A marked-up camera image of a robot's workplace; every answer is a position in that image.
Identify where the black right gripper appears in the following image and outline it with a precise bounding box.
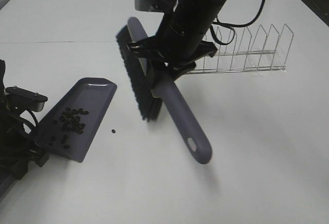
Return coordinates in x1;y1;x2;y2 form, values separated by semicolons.
127;13;217;80

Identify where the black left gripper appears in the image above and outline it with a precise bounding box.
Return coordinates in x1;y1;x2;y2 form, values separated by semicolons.
1;60;49;180

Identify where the grey hand brush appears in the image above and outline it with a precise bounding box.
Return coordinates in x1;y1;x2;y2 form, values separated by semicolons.
116;17;212;164

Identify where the grey plastic dustpan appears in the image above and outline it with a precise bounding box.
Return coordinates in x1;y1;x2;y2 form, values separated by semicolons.
35;77;117;162

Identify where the pile of coffee beans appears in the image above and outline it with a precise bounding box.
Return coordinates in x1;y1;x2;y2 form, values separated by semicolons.
51;107;89;150

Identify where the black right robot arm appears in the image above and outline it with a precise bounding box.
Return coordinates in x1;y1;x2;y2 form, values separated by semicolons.
126;0;227;83

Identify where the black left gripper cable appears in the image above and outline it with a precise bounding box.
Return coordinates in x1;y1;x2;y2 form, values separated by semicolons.
15;107;39;137

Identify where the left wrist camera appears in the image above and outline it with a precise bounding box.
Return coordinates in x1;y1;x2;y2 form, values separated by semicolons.
5;86;48;113

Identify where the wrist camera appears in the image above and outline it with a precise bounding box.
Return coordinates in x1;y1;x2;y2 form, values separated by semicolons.
134;0;177;14
5;86;48;113

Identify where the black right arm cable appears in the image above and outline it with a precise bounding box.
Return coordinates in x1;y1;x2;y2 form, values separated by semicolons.
209;0;268;45

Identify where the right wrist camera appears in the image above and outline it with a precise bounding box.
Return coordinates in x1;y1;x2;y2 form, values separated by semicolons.
134;0;177;14

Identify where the metal wire rack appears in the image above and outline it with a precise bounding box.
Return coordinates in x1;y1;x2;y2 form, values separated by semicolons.
188;24;294;74

